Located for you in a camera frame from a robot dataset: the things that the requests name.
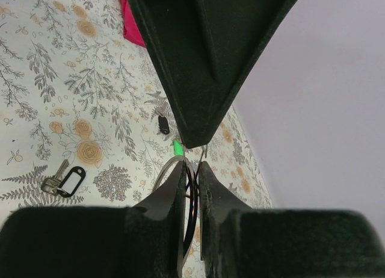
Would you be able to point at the green key tag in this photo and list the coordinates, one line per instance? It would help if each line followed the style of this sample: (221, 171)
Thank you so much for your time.
(178, 148)

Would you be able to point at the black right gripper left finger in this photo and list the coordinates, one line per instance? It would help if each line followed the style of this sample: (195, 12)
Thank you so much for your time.
(140, 241)

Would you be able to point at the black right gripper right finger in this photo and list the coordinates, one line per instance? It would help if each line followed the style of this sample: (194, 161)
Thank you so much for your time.
(239, 241)

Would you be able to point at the silver key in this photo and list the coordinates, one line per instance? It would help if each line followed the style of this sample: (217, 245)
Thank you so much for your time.
(161, 110)
(50, 184)

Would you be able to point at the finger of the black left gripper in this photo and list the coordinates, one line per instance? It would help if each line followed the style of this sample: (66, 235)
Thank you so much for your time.
(202, 51)

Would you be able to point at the large silver keyring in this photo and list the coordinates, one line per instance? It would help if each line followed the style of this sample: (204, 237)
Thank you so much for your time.
(190, 197)

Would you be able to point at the black key tag white label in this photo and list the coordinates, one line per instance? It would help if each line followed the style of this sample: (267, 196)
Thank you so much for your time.
(71, 182)

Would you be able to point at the magenta cloth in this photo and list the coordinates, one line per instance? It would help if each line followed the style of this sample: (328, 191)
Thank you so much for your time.
(130, 29)

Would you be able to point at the plain black key tag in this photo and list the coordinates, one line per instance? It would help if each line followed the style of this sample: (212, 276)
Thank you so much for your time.
(163, 125)

